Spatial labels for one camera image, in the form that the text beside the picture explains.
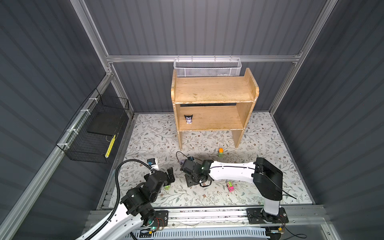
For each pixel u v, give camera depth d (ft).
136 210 1.68
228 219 2.42
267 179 1.62
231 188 2.66
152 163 2.18
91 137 2.36
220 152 3.14
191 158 2.56
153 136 3.49
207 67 3.25
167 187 2.70
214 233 2.53
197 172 2.07
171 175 2.28
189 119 2.72
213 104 2.70
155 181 1.81
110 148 2.23
